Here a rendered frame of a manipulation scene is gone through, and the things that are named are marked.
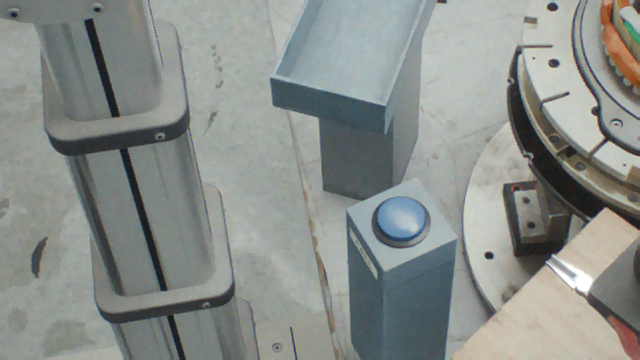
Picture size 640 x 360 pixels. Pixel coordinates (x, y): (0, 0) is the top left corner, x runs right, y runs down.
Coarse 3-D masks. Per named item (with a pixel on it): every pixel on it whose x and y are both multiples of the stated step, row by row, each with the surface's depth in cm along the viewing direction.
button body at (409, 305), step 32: (384, 192) 108; (416, 192) 108; (352, 224) 107; (448, 224) 106; (352, 256) 112; (384, 256) 104; (416, 256) 104; (448, 256) 107; (352, 288) 117; (384, 288) 106; (416, 288) 109; (448, 288) 112; (352, 320) 123; (384, 320) 111; (416, 320) 114; (448, 320) 117; (384, 352) 116; (416, 352) 120
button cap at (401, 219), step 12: (384, 204) 106; (396, 204) 106; (408, 204) 106; (384, 216) 105; (396, 216) 105; (408, 216) 105; (420, 216) 105; (384, 228) 105; (396, 228) 104; (408, 228) 104; (420, 228) 105; (396, 240) 105; (408, 240) 105
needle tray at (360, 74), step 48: (336, 0) 121; (384, 0) 121; (432, 0) 119; (288, 48) 114; (336, 48) 118; (384, 48) 118; (288, 96) 113; (336, 96) 110; (384, 96) 115; (336, 144) 130; (384, 144) 127; (336, 192) 138
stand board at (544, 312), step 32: (608, 224) 102; (576, 256) 100; (608, 256) 100; (544, 288) 98; (512, 320) 97; (544, 320) 97; (576, 320) 97; (480, 352) 96; (512, 352) 96; (544, 352) 95; (576, 352) 95; (608, 352) 95
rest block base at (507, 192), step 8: (504, 184) 133; (512, 184) 133; (520, 184) 133; (528, 184) 133; (504, 192) 133; (512, 192) 133; (504, 200) 134; (512, 208) 131; (512, 216) 131; (512, 224) 130; (512, 232) 130; (512, 240) 131; (520, 248) 129; (528, 248) 129; (536, 248) 129; (544, 248) 130; (552, 248) 130; (560, 248) 130
